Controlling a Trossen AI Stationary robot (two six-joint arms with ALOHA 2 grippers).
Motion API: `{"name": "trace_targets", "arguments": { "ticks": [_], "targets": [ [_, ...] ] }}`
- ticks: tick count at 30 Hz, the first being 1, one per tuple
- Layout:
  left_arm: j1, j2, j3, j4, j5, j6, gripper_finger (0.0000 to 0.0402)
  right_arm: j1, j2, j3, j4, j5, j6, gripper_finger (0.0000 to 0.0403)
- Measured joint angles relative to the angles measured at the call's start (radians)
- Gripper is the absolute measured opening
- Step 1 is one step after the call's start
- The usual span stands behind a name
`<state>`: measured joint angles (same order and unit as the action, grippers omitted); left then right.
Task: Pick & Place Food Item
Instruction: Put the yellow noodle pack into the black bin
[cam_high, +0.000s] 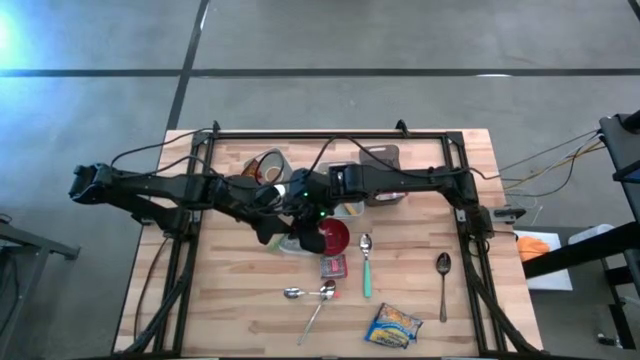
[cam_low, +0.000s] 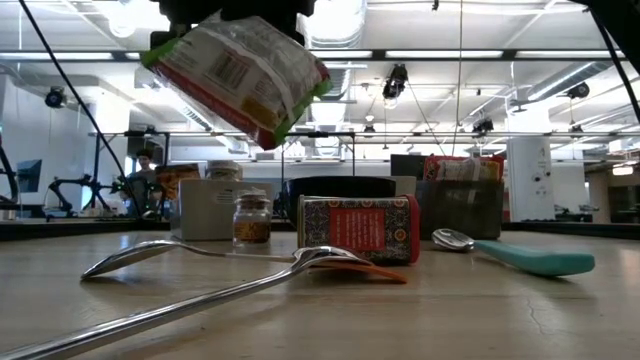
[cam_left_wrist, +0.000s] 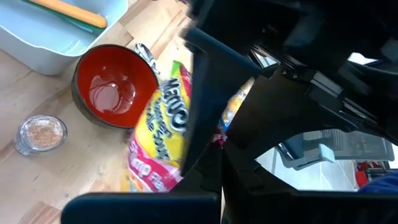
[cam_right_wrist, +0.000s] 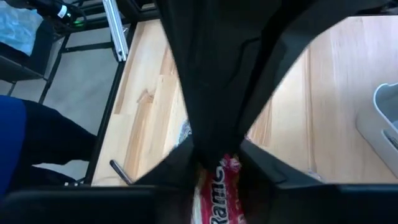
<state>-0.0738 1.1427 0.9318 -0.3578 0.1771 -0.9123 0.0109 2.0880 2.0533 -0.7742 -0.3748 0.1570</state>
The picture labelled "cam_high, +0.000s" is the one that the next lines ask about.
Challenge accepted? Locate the long thin black cable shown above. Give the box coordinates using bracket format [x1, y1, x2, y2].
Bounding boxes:
[108, 126, 217, 172]

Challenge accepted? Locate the teal-handled metal spoon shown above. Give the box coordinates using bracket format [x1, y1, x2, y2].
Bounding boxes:
[358, 232, 375, 300]

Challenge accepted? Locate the red and black bowl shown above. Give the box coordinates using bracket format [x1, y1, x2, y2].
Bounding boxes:
[299, 217, 352, 257]

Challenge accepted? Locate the black metal stand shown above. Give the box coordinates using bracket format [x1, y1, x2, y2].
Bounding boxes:
[0, 213, 82, 351]

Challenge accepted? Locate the yellow and blue snack packet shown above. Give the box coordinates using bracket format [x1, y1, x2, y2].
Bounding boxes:
[363, 301, 425, 350]

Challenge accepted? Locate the long silver spoon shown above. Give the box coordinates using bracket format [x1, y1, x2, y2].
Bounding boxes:
[296, 279, 338, 347]

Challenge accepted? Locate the red snack packet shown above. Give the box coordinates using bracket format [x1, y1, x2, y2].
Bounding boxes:
[373, 191, 409, 204]

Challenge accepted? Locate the dark grey plastic bin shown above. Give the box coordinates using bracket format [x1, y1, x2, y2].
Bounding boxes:
[358, 144, 409, 208]

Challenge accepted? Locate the orange-handled small spoon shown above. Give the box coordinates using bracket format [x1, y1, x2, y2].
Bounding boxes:
[283, 285, 342, 302]

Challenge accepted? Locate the brown-handled metal spoon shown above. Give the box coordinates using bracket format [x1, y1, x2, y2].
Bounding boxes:
[435, 251, 453, 324]

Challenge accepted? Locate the thin grey cable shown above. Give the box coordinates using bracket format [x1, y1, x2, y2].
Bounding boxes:
[502, 128, 606, 171]

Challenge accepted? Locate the thin yellow cable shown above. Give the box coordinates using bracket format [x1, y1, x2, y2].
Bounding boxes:
[507, 142, 604, 190]

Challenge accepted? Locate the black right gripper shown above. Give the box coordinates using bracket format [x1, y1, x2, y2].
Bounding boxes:
[286, 166, 335, 256]

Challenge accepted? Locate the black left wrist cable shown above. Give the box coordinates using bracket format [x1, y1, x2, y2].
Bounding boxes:
[253, 148, 288, 188]

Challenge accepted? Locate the small black clamp device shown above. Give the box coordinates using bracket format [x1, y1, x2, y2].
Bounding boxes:
[491, 205, 528, 225]

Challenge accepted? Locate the orange cloth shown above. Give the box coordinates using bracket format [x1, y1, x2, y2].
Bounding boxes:
[516, 235, 552, 263]

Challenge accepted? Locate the black robot arm with cables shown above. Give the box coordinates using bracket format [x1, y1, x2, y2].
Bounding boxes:
[305, 133, 472, 177]

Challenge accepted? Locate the black aluminium rig frame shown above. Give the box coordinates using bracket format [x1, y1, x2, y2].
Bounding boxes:
[122, 119, 546, 359]

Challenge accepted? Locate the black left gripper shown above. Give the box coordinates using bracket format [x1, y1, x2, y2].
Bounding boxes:
[233, 173, 297, 247]

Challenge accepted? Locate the white plastic container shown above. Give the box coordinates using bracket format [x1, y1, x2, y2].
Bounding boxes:
[566, 222, 617, 247]

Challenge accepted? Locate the light grey plastic bin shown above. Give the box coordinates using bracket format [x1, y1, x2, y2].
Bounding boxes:
[242, 146, 297, 188]
[319, 159, 367, 220]

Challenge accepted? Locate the white sheet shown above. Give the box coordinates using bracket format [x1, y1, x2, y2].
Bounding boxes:
[514, 229, 574, 293]

